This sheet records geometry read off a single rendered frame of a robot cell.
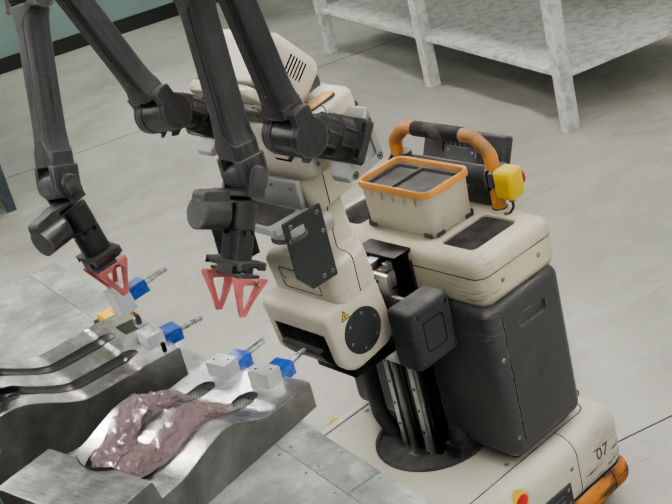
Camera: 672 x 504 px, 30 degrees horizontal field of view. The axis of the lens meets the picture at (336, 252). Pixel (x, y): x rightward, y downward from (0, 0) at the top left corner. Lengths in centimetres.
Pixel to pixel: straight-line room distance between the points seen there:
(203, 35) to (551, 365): 120
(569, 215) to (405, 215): 192
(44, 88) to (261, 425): 77
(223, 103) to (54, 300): 101
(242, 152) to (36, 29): 51
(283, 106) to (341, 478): 66
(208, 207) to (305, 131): 23
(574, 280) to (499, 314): 151
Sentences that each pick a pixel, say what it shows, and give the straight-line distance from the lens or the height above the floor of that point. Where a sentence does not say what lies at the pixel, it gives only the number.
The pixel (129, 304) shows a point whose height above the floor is 94.
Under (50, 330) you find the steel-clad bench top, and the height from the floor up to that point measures 80.
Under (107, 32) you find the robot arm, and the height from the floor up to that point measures 143.
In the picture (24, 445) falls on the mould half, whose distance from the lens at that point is 236.
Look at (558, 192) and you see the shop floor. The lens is 486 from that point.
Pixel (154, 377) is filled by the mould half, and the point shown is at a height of 86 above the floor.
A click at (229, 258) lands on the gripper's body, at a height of 109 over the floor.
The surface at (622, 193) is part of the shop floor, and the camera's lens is 477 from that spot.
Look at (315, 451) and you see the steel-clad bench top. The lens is 217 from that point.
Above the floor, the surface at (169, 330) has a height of 90.
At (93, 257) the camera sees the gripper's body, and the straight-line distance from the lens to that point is 249.
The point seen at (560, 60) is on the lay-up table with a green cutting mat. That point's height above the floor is 32.
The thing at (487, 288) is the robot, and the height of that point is 74.
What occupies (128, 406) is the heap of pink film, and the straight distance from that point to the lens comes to 222.
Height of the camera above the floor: 198
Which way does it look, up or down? 25 degrees down
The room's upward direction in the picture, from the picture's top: 14 degrees counter-clockwise
